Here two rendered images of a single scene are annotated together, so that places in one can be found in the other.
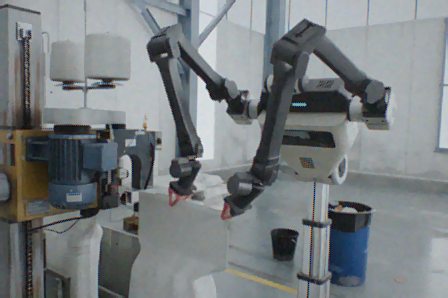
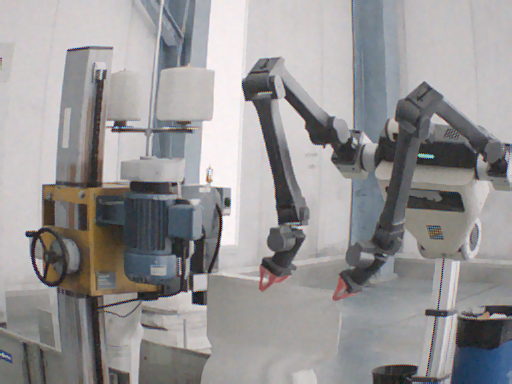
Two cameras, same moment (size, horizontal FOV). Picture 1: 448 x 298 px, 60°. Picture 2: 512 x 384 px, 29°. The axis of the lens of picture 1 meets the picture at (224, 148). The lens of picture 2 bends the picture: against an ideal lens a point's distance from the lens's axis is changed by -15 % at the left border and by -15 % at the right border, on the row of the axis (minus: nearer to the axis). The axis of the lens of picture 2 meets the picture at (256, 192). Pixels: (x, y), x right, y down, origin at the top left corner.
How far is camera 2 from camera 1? 1.81 m
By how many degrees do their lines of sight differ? 2
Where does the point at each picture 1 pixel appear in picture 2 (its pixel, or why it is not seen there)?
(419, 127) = not seen: outside the picture
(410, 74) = not seen: outside the picture
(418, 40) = not seen: outside the picture
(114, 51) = (200, 89)
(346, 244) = (485, 367)
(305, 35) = (426, 100)
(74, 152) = (158, 216)
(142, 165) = (206, 238)
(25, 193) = (95, 263)
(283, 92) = (408, 152)
